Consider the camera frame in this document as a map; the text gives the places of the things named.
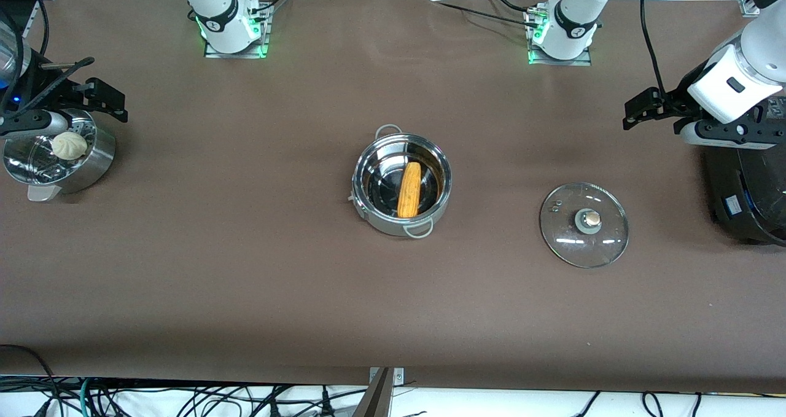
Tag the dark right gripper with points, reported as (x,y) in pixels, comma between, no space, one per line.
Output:
(38,86)

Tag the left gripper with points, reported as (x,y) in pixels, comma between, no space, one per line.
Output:
(677,102)

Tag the round glass pot lid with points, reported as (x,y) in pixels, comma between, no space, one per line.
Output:
(583,245)

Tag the yellow corn cob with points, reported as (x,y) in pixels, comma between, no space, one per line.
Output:
(409,190)

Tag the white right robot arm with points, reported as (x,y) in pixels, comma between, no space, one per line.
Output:
(221,18)

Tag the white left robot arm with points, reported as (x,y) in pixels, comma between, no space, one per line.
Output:
(577,11)

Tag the steel steamer pot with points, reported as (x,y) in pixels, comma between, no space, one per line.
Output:
(98,159)

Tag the white steamed bun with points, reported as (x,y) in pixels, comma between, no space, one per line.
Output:
(69,145)

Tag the black rice cooker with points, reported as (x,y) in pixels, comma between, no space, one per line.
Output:
(752,190)

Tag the brown table cover sheet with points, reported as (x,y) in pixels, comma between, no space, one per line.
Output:
(307,282)

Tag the metal corner bracket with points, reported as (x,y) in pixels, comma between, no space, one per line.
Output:
(750,8)

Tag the metal clamp bracket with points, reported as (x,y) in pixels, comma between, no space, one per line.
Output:
(399,375)

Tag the dark metal post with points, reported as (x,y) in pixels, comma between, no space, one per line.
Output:
(376,401)

